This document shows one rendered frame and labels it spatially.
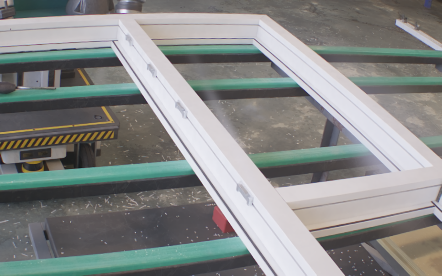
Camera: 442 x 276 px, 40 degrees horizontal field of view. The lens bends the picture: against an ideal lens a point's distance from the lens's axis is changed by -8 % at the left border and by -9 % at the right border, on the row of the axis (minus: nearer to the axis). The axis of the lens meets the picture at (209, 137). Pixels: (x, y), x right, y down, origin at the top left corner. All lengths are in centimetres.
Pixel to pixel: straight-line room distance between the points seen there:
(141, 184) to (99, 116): 136
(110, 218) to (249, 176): 52
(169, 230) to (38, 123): 108
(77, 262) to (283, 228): 31
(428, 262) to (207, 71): 259
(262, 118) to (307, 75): 178
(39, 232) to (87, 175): 39
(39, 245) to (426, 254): 91
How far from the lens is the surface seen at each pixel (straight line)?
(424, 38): 249
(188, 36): 180
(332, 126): 170
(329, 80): 157
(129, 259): 97
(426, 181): 123
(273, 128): 334
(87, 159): 256
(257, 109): 351
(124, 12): 188
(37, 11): 243
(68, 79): 282
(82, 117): 251
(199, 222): 154
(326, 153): 136
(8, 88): 142
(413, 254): 154
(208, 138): 118
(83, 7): 235
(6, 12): 173
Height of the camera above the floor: 149
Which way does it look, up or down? 28 degrees down
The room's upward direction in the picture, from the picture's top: 9 degrees clockwise
